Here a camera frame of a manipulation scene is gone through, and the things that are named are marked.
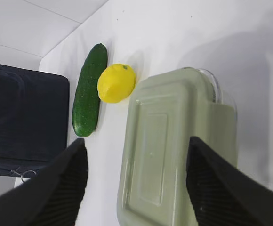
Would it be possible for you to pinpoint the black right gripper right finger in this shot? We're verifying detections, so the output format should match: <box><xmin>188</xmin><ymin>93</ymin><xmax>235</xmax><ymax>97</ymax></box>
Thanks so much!
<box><xmin>186</xmin><ymin>137</ymin><xmax>273</xmax><ymax>226</ymax></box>

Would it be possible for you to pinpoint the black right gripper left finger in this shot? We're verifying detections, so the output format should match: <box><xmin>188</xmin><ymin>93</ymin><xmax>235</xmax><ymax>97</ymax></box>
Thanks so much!
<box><xmin>0</xmin><ymin>138</ymin><xmax>88</xmax><ymax>226</ymax></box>

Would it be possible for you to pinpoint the dark navy lunch bag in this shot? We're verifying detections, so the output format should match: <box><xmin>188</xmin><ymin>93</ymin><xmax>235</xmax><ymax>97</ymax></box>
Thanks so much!
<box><xmin>0</xmin><ymin>64</ymin><xmax>70</xmax><ymax>177</ymax></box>

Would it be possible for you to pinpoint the green cucumber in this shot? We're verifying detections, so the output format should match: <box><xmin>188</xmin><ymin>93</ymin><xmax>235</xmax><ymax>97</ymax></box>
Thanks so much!
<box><xmin>72</xmin><ymin>43</ymin><xmax>108</xmax><ymax>137</ymax></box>

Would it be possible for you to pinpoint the glass container with green lid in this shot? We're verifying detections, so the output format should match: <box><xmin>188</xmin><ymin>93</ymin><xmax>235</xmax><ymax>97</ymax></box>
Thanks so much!
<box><xmin>117</xmin><ymin>67</ymin><xmax>238</xmax><ymax>226</ymax></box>

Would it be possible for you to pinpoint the yellow lemon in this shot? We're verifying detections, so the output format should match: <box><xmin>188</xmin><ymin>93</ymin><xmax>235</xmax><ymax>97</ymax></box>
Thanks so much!
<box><xmin>97</xmin><ymin>64</ymin><xmax>136</xmax><ymax>103</ymax></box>

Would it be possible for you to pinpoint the silver zipper pull ring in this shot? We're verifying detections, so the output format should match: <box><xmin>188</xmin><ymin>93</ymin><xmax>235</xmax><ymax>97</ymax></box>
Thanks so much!
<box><xmin>10</xmin><ymin>169</ymin><xmax>37</xmax><ymax>183</ymax></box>

